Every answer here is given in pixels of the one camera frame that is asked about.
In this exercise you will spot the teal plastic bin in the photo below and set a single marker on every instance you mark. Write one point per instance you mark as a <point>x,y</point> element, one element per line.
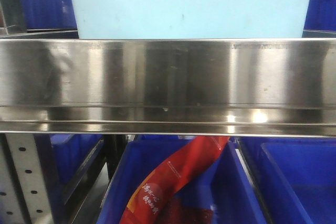
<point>190,19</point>

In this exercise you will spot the steel shelf beam right rack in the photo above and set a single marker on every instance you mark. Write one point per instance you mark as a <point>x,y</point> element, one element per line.
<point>244,87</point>

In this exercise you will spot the blue bin with bag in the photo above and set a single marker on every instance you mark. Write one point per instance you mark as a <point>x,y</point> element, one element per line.
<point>222,194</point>

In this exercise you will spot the red snack bag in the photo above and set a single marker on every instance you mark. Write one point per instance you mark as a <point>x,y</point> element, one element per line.
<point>170,176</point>

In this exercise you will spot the blue bin lower right rack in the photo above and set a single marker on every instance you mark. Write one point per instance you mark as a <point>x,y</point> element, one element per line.
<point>295,177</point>

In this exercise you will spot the perforated steel upright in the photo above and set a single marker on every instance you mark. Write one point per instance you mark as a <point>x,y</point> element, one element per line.
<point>24,197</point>

